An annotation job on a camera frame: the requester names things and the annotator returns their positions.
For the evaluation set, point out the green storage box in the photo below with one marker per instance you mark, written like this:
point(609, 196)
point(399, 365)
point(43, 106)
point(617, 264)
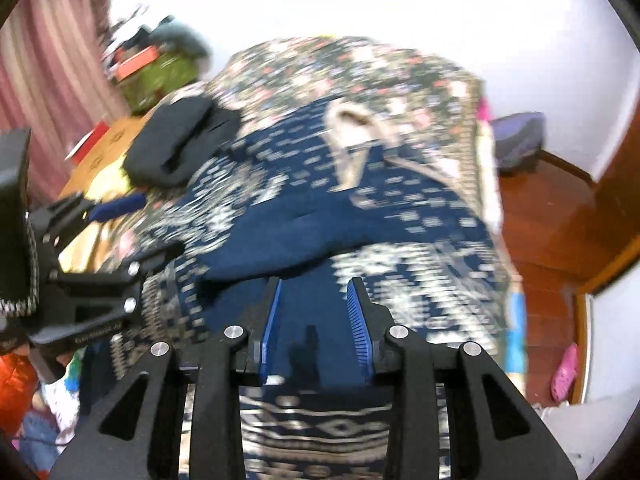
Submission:
point(143, 89)

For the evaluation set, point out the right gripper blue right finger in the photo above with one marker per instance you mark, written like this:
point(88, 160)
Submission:
point(368, 322)

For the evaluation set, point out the striped pink curtain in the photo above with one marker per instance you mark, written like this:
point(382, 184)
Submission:
point(53, 82)

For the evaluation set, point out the navy patterned garment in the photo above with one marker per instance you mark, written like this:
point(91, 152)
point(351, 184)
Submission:
point(316, 202)

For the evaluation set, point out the black folded garment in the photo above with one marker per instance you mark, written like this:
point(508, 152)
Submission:
point(177, 140)

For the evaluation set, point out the orange box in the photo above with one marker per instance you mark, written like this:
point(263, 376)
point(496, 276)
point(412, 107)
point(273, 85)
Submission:
point(125, 68)

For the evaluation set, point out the grey cloth bundle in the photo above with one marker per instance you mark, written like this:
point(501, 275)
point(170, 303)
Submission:
point(173, 36)

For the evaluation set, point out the wooden door frame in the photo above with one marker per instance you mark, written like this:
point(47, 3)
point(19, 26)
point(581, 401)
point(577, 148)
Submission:
point(614, 189)

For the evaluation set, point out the pink slipper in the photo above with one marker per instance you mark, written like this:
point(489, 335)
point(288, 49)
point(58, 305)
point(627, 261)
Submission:
point(564, 376)

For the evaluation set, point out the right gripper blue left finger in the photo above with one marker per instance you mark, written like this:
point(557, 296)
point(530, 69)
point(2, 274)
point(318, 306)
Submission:
point(265, 335)

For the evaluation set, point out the purple grey backpack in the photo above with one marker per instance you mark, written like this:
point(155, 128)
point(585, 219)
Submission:
point(518, 140)

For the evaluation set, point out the floral dark green bedspread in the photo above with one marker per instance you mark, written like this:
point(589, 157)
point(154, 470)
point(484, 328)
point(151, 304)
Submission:
point(430, 101)

